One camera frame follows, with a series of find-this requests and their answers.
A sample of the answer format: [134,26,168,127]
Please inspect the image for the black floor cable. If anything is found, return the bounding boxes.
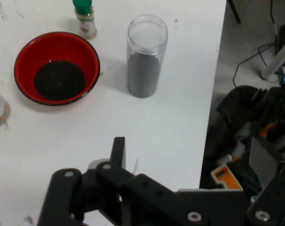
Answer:
[233,42,278,88]

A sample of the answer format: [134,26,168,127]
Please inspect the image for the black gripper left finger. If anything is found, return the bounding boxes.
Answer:
[36,136,204,226]

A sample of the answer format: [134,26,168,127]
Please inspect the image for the white tube stand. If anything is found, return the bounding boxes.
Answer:
[261,39,285,83]

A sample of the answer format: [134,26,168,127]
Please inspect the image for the orange white handheld device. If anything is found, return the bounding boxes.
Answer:
[210,164,244,191]

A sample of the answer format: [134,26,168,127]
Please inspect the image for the red bowl black rim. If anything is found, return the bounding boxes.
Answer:
[14,32,101,106]

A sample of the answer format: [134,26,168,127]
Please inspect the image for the green cap spice bottle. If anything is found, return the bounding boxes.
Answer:
[72,0,98,40]

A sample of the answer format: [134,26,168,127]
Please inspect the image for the black seeds pile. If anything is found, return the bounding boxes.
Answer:
[33,60,86,102]

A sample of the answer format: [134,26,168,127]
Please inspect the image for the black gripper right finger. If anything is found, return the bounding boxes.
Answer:
[245,160,285,226]

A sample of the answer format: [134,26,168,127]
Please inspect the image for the black fabric bag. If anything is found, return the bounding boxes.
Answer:
[215,85,285,165]

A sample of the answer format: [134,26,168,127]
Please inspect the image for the clear plastic jar black seeds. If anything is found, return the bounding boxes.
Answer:
[126,14,169,98]

